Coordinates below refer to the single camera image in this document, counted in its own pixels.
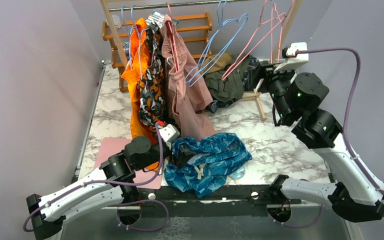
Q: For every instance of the marker pen pack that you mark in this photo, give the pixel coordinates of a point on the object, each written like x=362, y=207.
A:
x=155, y=18

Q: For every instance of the wooden shelf unit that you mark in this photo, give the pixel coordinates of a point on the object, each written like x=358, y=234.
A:
x=194, y=29

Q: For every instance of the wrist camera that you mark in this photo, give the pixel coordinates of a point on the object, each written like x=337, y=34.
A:
x=167, y=132
x=293, y=60

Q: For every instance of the olive green garment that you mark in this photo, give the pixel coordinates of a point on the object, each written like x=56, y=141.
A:
x=230, y=88

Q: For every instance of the pink mat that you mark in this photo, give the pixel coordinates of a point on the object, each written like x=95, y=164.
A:
x=110, y=146

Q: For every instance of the clear plastic cup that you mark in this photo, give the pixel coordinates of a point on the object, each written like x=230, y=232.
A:
x=117, y=22

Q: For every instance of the dark navy patterned garment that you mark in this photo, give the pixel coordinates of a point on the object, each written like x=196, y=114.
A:
x=215, y=104

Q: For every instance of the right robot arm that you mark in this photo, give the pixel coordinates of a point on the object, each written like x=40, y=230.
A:
x=356, y=195

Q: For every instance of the blue lidded jar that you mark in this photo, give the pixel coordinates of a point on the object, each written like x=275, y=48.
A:
x=126, y=48

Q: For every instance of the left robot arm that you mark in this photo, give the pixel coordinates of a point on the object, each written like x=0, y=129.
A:
x=117, y=178

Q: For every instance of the camouflage patterned shorts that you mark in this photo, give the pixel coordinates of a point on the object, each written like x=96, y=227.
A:
x=153, y=85

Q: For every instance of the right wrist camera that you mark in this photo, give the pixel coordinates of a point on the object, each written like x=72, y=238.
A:
x=293, y=60

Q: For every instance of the pink shorts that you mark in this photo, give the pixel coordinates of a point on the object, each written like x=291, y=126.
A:
x=186, y=104

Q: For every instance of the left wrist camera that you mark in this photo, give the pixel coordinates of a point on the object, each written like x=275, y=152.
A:
x=167, y=132

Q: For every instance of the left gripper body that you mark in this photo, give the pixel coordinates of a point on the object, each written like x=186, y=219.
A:
x=174, y=158

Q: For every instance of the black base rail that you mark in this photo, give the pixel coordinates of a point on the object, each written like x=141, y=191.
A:
x=227, y=201

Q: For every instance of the orange shorts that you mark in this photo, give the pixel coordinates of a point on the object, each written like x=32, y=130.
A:
x=131, y=75

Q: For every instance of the blue wire hanger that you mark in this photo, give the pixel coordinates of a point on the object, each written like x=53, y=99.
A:
x=226, y=32

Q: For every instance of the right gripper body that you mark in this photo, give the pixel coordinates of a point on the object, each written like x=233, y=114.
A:
x=275, y=83

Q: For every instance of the tan garment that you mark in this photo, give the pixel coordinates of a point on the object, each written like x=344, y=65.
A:
x=216, y=63

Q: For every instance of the blue patterned shorts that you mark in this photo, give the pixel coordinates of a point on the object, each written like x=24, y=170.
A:
x=217, y=156

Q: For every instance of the hanger holding pink shorts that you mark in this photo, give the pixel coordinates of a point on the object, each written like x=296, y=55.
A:
x=169, y=25

